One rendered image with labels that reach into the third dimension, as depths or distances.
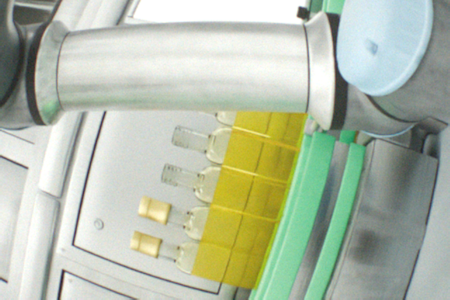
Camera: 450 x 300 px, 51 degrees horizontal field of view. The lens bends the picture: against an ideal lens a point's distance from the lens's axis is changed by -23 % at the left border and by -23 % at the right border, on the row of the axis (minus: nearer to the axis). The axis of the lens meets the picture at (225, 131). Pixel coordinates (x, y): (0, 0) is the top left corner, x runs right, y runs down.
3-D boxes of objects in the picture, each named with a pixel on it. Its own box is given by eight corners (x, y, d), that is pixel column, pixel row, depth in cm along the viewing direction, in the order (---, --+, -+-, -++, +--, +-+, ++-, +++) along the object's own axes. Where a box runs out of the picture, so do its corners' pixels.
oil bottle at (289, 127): (349, 133, 91) (221, 95, 91) (358, 124, 85) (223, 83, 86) (342, 166, 89) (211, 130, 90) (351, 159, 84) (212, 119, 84)
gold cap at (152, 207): (171, 200, 82) (143, 191, 83) (166, 222, 81) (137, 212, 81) (171, 208, 86) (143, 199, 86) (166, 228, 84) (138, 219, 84)
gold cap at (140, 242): (160, 252, 84) (133, 243, 84) (164, 235, 83) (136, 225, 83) (156, 263, 80) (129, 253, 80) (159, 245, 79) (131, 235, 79)
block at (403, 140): (394, 141, 82) (358, 128, 82) (413, 125, 72) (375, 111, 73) (390, 163, 81) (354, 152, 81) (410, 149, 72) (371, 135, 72)
